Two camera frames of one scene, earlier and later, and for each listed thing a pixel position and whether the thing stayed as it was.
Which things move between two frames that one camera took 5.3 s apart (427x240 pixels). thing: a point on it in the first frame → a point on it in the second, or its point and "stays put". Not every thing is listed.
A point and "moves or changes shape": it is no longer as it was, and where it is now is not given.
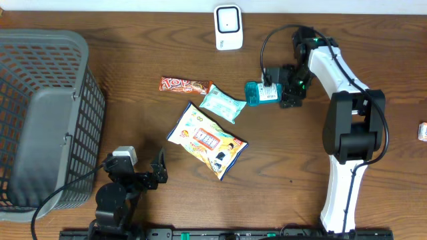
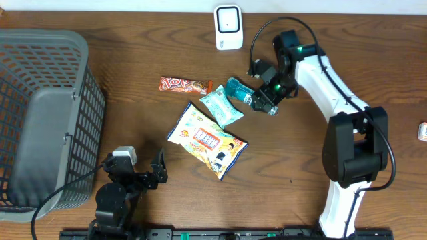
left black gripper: x=160 y=172 stays put
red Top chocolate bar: x=185 y=86 stays put
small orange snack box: x=422 y=131 stays put
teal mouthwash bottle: x=256 y=93 moves or changes shape
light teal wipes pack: x=222 y=103 moves or changes shape
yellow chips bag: x=221 y=151 stays put
